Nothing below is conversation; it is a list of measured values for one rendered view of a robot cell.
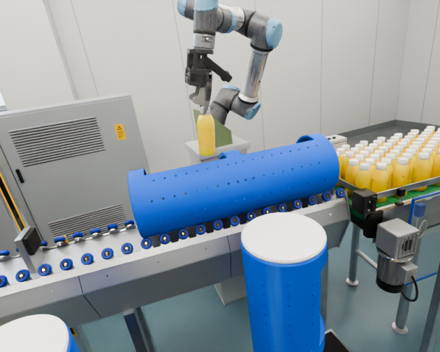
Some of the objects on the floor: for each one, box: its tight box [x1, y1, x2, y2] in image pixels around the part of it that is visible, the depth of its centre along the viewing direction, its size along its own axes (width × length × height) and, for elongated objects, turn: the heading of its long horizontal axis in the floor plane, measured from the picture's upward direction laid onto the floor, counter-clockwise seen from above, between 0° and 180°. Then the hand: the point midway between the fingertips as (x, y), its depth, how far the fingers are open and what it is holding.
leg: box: [320, 252, 329, 332], centre depth 151 cm, size 6×6×63 cm
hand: (204, 109), depth 99 cm, fingers closed on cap, 4 cm apart
